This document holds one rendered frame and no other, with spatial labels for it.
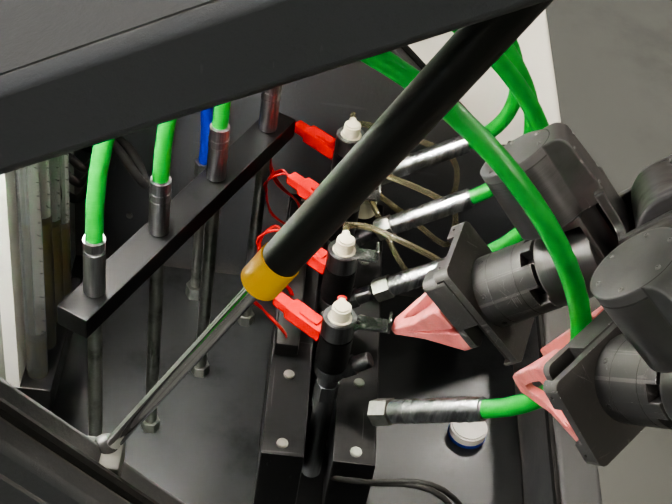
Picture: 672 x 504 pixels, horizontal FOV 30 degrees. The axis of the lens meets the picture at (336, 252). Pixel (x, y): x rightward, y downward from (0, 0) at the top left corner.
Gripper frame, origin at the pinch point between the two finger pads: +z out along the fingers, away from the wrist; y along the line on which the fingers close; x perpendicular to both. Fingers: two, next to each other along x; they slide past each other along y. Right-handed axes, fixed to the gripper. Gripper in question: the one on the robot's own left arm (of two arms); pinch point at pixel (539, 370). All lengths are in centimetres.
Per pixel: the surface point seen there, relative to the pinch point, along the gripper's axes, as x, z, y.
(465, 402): 0.6, 5.4, 3.4
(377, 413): -0.4, 11.9, 6.9
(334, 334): -4.5, 20.2, 2.9
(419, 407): 0.1, 8.7, 5.2
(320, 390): 0.5, 25.9, 4.4
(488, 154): -16.8, -7.9, 0.2
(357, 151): -26.0, -27.1, 18.1
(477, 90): -5, 53, -43
